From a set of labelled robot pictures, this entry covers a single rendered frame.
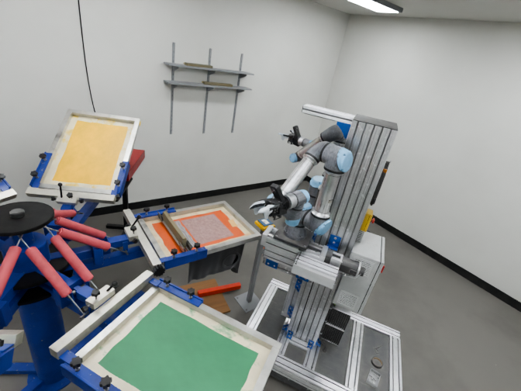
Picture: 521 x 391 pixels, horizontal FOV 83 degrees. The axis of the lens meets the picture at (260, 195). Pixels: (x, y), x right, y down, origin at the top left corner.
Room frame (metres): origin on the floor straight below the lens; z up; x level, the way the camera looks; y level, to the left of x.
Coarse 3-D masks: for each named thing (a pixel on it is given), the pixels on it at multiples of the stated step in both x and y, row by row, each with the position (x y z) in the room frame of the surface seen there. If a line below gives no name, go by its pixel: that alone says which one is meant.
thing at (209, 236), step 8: (224, 224) 2.03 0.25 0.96; (192, 232) 1.84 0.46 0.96; (200, 232) 1.86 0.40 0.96; (208, 232) 1.88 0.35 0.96; (216, 232) 1.90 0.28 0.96; (224, 232) 1.92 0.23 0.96; (232, 232) 1.94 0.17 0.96; (240, 232) 1.96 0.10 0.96; (168, 240) 1.69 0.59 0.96; (200, 240) 1.76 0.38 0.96; (208, 240) 1.77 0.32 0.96; (216, 240) 1.79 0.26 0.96; (224, 240) 1.81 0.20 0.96; (168, 248) 1.60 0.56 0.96; (176, 248) 1.62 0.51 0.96; (192, 248) 1.65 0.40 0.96
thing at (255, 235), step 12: (204, 204) 2.23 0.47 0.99; (216, 204) 2.27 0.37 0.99; (228, 204) 2.31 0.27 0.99; (156, 216) 1.92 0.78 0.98; (240, 216) 2.14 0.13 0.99; (144, 228) 1.73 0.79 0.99; (252, 228) 2.00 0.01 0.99; (156, 240) 1.62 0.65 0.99; (240, 240) 1.80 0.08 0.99; (252, 240) 1.88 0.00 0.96; (156, 252) 1.52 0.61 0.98
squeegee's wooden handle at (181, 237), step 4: (164, 212) 1.89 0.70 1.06; (164, 216) 1.85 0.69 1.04; (168, 216) 1.83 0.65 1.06; (164, 220) 1.85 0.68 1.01; (168, 220) 1.80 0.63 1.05; (172, 220) 1.79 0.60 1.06; (168, 224) 1.79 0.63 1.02; (172, 224) 1.75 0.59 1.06; (172, 228) 1.74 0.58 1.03; (176, 228) 1.71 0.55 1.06; (172, 232) 1.74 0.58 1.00; (176, 232) 1.68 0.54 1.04; (180, 232) 1.67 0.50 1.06; (176, 236) 1.68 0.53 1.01; (180, 236) 1.63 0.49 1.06; (184, 236) 1.64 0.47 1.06; (180, 240) 1.63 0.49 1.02; (184, 240) 1.61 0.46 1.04; (184, 244) 1.61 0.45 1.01
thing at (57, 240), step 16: (64, 224) 1.35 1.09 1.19; (80, 224) 1.42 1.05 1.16; (80, 240) 1.30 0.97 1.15; (96, 240) 1.36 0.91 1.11; (16, 256) 1.02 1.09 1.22; (32, 256) 1.06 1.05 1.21; (64, 256) 1.15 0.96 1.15; (0, 272) 0.94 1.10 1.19; (48, 272) 1.03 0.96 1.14; (80, 272) 1.12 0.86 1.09; (0, 288) 0.89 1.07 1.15; (64, 288) 1.02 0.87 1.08; (96, 288) 1.11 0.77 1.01
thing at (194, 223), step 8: (192, 216) 2.06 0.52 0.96; (200, 216) 2.08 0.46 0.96; (208, 216) 2.10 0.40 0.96; (216, 216) 2.13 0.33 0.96; (224, 216) 2.15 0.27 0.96; (152, 224) 1.84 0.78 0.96; (160, 224) 1.86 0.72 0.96; (184, 224) 1.92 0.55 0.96; (192, 224) 1.94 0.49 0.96; (200, 224) 1.97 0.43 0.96; (208, 224) 1.99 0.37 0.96; (216, 224) 2.01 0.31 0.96; (160, 232) 1.77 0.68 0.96; (168, 232) 1.79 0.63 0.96
